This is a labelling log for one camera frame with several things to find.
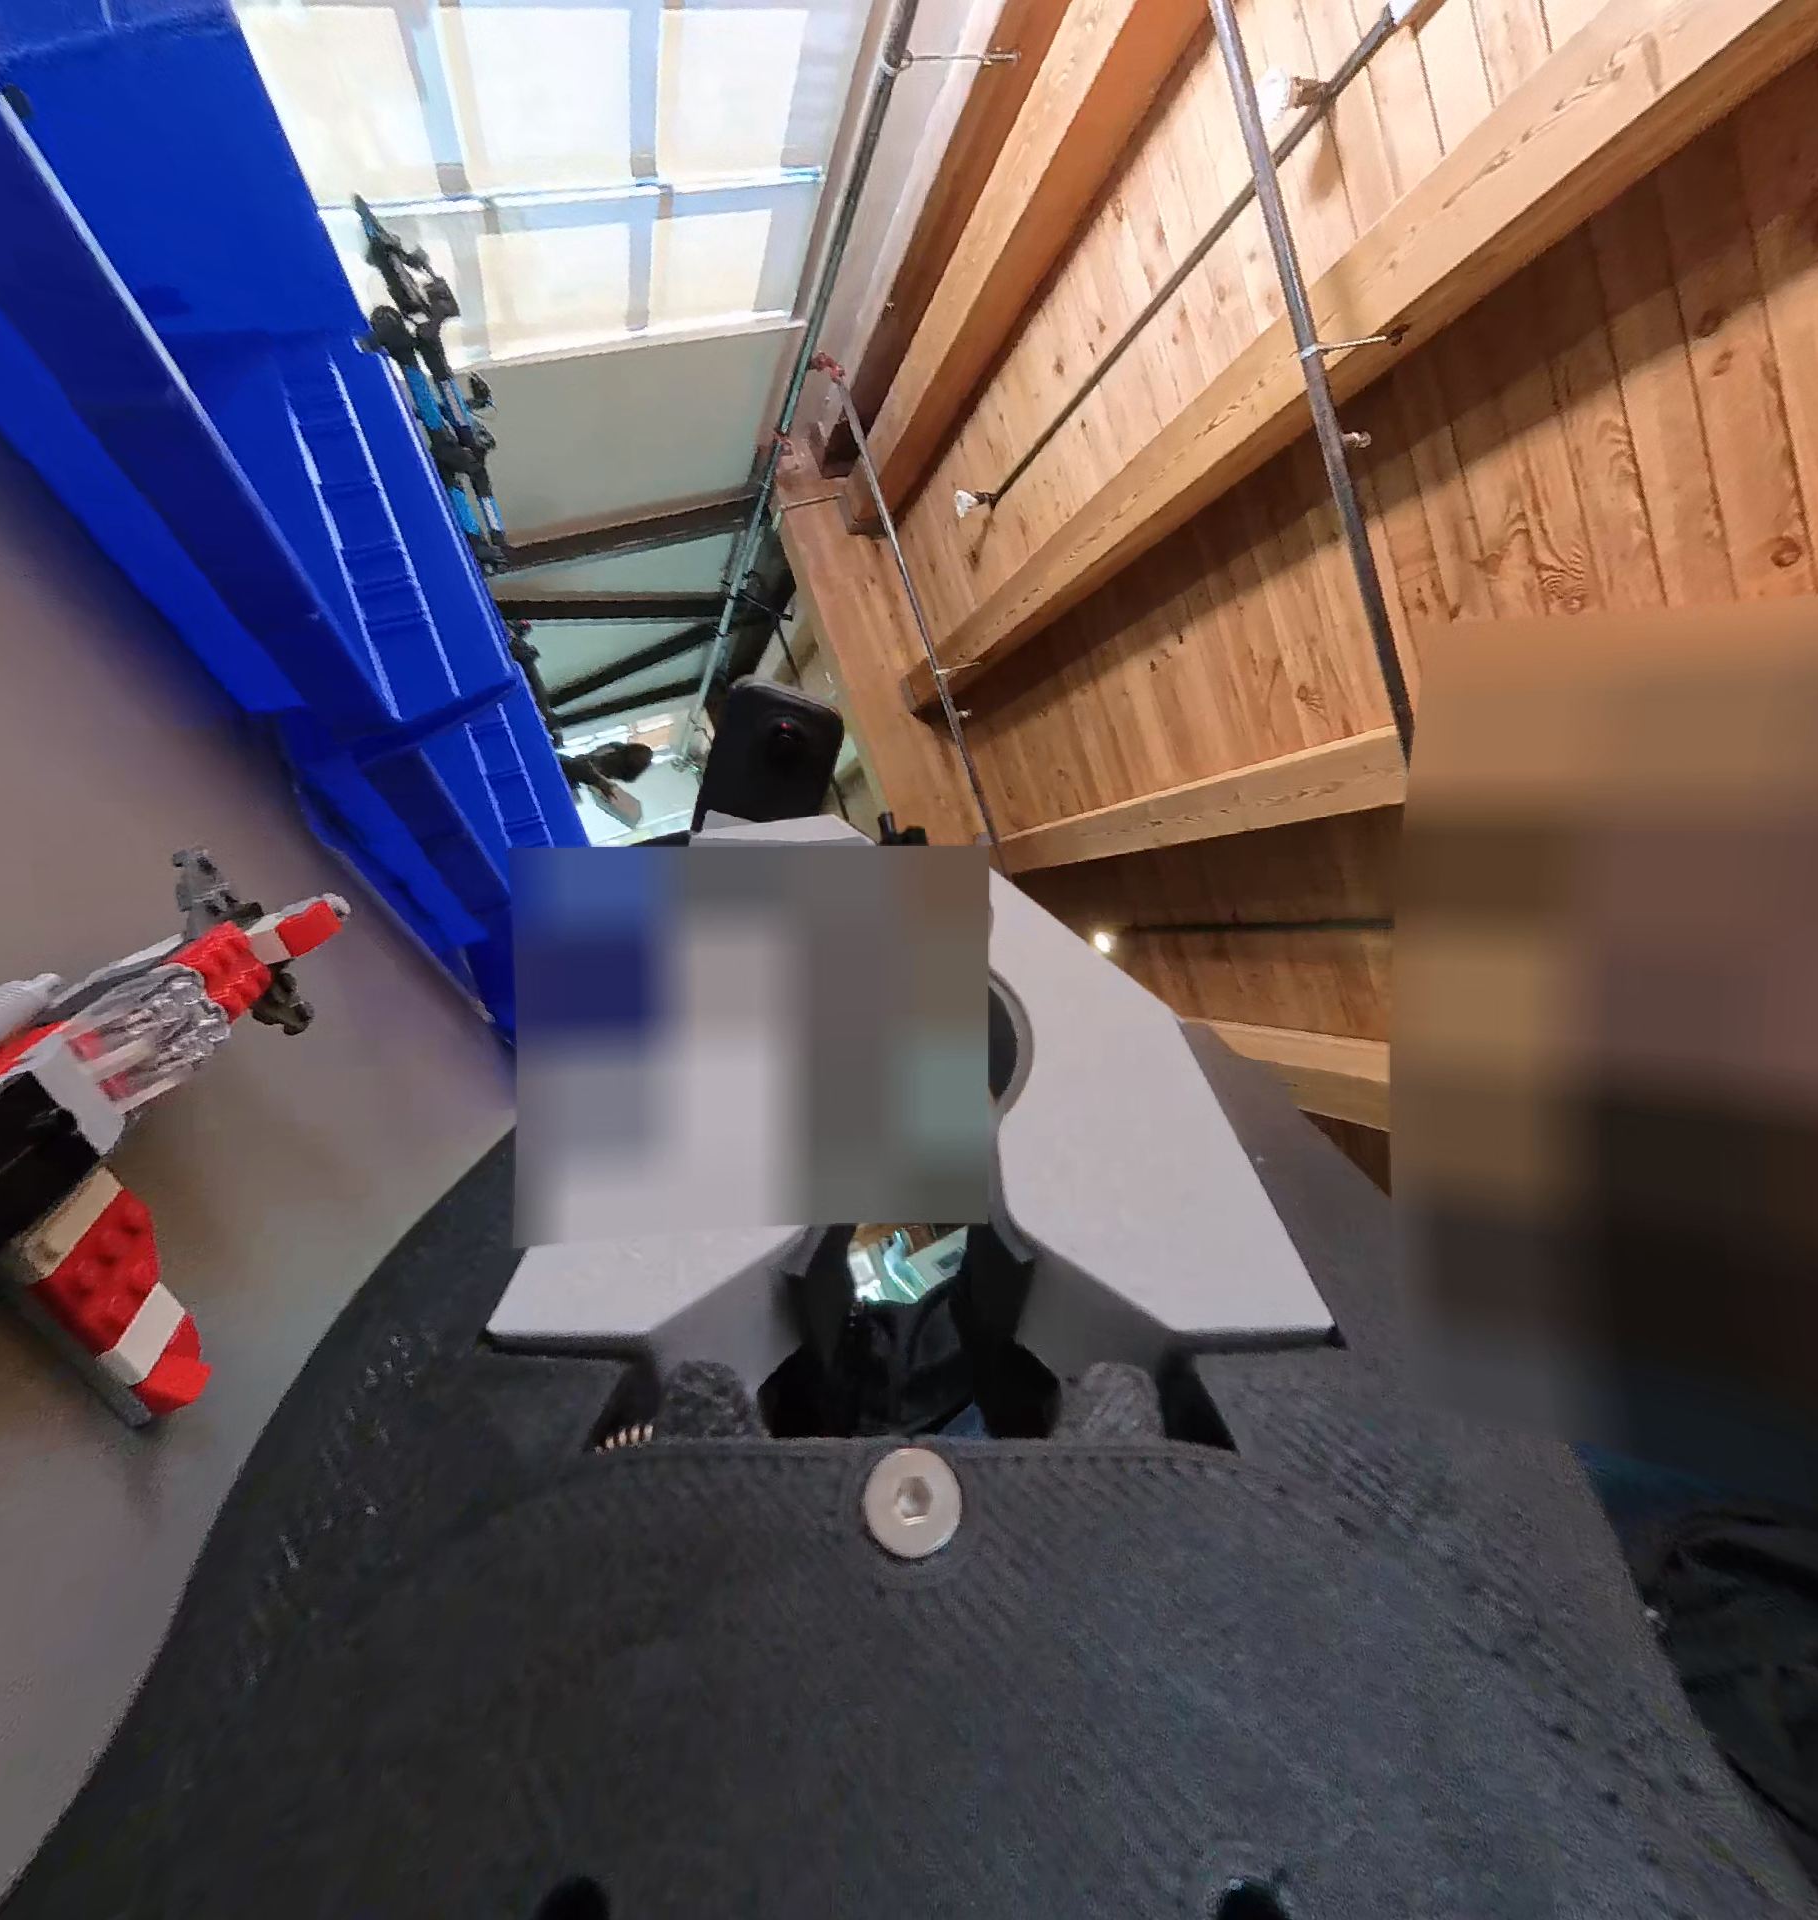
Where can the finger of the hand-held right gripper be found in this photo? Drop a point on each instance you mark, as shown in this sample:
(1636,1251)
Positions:
(790,832)

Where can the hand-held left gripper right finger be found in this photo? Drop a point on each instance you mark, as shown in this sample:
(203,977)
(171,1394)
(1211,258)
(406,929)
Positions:
(1149,1171)

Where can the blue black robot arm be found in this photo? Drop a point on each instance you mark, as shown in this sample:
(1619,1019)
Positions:
(399,270)
(468,481)

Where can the red white brick plane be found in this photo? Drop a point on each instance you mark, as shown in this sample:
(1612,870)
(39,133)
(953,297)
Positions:
(100,1276)

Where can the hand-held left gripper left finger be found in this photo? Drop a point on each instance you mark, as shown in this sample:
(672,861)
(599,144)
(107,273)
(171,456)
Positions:
(594,1290)

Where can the large window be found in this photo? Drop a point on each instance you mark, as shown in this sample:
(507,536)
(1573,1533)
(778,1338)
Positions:
(549,149)

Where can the grey desk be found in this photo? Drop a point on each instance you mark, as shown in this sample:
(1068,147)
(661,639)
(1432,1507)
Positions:
(175,750)

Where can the blue plastic bin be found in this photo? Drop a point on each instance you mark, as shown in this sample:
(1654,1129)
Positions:
(527,797)
(385,599)
(128,300)

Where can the metal ceiling pipe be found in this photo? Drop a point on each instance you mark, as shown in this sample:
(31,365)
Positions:
(1305,346)

